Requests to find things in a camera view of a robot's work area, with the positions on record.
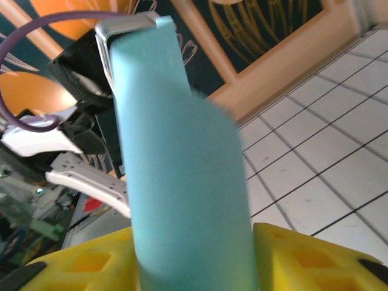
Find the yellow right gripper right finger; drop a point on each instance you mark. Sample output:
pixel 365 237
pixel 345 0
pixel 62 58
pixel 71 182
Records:
pixel 303 266

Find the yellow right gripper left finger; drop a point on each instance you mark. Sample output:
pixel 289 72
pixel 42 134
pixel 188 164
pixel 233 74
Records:
pixel 75 266

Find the aluminium frame post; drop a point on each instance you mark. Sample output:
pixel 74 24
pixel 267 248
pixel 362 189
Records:
pixel 373 12

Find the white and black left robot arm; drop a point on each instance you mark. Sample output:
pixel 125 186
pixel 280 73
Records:
pixel 33 142

